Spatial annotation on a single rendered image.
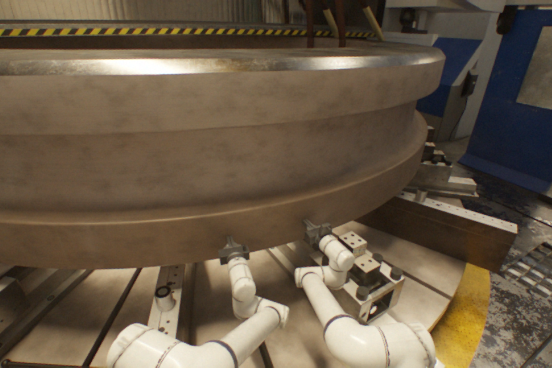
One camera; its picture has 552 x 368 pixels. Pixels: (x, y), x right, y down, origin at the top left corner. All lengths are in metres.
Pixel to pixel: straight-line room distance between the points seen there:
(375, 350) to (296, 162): 0.98
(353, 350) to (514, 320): 2.23
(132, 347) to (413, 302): 1.84
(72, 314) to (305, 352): 1.44
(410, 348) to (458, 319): 1.85
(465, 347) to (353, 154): 1.56
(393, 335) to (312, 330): 1.08
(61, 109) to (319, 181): 1.19
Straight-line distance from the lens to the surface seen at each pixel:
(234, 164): 1.45
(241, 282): 1.20
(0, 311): 2.18
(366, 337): 0.92
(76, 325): 2.27
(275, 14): 4.89
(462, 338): 2.68
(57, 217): 1.63
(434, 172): 3.55
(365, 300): 1.69
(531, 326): 3.06
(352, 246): 1.73
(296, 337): 1.94
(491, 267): 2.82
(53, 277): 2.47
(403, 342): 0.95
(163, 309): 1.62
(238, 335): 0.94
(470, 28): 6.98
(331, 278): 1.44
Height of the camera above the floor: 1.90
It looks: 28 degrees down
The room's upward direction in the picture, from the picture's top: 2 degrees clockwise
